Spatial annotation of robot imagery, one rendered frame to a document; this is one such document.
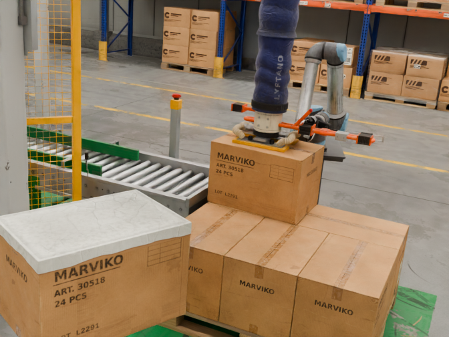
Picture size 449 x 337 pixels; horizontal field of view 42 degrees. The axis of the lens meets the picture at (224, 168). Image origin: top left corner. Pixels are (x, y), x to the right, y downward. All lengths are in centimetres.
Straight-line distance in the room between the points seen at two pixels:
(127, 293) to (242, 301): 106
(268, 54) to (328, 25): 873
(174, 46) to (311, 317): 948
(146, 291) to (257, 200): 148
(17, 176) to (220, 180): 119
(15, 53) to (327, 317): 205
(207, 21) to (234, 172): 823
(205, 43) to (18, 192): 863
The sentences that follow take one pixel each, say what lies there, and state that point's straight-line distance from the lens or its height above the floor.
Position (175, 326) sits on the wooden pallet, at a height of 3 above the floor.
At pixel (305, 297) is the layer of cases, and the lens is 297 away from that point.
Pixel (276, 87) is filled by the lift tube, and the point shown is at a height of 131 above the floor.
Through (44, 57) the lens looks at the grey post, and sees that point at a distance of 662.
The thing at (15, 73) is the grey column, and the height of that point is 135.
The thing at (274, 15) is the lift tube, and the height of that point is 172.
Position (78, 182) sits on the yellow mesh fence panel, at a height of 57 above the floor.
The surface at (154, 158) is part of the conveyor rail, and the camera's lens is 440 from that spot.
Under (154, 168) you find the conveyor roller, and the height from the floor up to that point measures 54.
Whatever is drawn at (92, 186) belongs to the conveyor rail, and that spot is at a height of 53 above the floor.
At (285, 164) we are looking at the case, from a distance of 341.
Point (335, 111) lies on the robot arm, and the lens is 422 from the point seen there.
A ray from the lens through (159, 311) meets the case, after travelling 232.
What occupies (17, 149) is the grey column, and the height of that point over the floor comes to 95.
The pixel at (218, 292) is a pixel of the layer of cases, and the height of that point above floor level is 32.
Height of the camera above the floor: 192
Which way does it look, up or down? 18 degrees down
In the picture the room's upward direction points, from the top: 4 degrees clockwise
